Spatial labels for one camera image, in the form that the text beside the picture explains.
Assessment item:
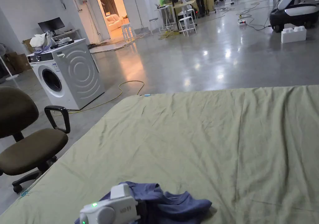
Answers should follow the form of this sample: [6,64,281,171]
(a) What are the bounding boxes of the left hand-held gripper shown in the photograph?
[79,184,148,224]

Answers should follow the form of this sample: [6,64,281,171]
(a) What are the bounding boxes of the dark blue shirt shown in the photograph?
[74,181,212,224]

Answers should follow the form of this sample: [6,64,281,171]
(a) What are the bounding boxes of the brown office chair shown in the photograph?
[0,85,71,194]

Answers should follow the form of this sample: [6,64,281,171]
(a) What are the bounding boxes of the bed with pale green sheet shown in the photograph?
[0,84,319,224]

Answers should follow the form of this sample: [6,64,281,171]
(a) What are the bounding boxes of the white washing machine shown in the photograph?
[26,31,106,111]

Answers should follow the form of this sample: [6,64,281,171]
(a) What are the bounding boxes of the brown carton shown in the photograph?
[4,52,32,75]

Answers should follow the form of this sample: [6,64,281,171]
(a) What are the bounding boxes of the white stool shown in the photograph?
[178,16,194,37]
[149,17,161,35]
[184,8,198,27]
[121,23,136,43]

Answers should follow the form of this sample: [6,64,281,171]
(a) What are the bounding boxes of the cream sofa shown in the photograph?
[106,13,123,31]

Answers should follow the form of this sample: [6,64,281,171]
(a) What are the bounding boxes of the desk with black monitor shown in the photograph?
[37,17,81,40]

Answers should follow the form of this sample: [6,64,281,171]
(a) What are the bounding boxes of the wooden top table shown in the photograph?
[168,0,196,31]

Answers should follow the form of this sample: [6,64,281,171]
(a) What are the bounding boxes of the large white toy brick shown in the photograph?
[281,26,307,44]

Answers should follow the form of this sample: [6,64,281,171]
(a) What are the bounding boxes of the white and black robot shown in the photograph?
[269,0,319,32]

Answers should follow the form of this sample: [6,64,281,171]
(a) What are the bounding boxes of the yellow cable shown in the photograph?
[53,80,145,115]

